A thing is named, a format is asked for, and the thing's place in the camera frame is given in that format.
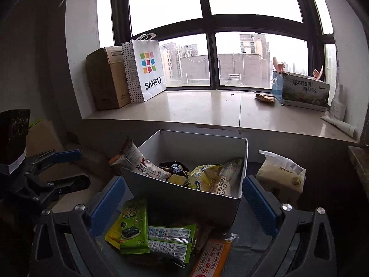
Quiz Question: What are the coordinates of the white snack packet orange end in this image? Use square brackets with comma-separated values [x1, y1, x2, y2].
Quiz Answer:
[109, 138, 171, 181]

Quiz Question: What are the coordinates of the green wafer packet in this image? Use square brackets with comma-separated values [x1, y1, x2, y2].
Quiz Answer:
[147, 223, 198, 267]

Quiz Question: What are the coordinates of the beige stone window sill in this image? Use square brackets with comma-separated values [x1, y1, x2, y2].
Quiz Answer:
[82, 89, 360, 144]

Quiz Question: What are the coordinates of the white tissue pack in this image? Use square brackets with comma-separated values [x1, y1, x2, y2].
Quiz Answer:
[256, 150, 306, 206]

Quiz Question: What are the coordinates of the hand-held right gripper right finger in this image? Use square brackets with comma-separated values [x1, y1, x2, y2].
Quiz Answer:
[243, 175, 338, 277]

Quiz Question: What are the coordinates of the dark snack packet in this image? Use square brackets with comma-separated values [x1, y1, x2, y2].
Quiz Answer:
[159, 162, 190, 177]

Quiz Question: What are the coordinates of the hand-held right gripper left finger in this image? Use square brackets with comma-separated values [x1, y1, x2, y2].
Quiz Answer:
[30, 176, 125, 277]

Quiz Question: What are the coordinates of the white paper shopping bag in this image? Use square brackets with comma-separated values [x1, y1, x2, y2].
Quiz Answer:
[121, 33, 167, 103]

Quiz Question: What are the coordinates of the wooden side table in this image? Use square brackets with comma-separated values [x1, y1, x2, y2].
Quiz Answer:
[347, 145, 369, 191]

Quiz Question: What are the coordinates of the white plastic bottle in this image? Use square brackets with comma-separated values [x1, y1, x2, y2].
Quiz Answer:
[329, 84, 347, 122]

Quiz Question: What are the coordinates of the grey cardboard storage box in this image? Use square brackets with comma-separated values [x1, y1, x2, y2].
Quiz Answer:
[119, 130, 249, 228]

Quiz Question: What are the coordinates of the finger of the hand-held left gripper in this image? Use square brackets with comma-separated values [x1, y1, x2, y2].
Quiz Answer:
[26, 174, 91, 206]
[27, 149, 83, 174]

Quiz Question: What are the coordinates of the small yellow snack packet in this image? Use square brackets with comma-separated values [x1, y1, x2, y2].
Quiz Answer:
[104, 214, 123, 250]

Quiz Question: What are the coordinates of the black framed window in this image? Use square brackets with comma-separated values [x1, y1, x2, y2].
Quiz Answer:
[97, 0, 337, 92]

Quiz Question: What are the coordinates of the pastel white snack packet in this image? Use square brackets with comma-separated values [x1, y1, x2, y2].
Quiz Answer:
[213, 158, 244, 196]

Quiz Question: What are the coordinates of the pink plastic hanger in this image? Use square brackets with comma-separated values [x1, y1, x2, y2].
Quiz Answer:
[312, 65, 325, 81]
[272, 57, 286, 73]

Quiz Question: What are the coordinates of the brown cardboard box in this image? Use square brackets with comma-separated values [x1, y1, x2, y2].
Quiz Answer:
[85, 46, 132, 111]

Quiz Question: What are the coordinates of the white tube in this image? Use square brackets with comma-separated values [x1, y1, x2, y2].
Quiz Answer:
[320, 114, 357, 138]

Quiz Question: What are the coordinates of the green seaweed snack packet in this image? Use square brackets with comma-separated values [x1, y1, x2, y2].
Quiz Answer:
[119, 199, 151, 255]

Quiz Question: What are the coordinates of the crumpled brown wrapper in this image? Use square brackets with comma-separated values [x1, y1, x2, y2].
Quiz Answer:
[255, 93, 277, 103]

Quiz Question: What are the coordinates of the yellow crinkled snack packet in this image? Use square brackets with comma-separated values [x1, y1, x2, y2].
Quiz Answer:
[187, 164, 225, 193]

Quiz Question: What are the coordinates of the blue printed carton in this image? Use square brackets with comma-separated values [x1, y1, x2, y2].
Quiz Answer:
[272, 70, 331, 112]

